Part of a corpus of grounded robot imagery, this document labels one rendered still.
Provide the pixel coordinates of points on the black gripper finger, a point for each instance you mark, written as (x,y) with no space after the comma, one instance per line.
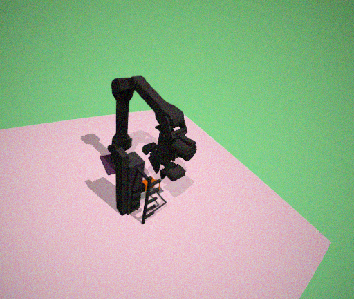
(155,165)
(162,174)

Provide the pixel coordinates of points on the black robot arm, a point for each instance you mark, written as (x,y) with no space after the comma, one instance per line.
(167,115)

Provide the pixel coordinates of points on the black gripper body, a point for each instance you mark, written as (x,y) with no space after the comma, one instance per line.
(164,157)

